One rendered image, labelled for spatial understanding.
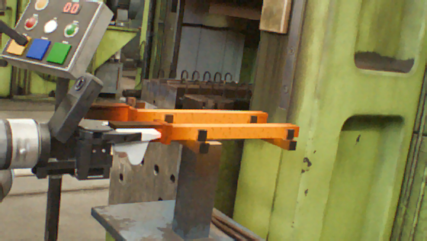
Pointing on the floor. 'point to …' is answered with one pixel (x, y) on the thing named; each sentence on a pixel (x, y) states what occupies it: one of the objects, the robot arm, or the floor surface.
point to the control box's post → (54, 178)
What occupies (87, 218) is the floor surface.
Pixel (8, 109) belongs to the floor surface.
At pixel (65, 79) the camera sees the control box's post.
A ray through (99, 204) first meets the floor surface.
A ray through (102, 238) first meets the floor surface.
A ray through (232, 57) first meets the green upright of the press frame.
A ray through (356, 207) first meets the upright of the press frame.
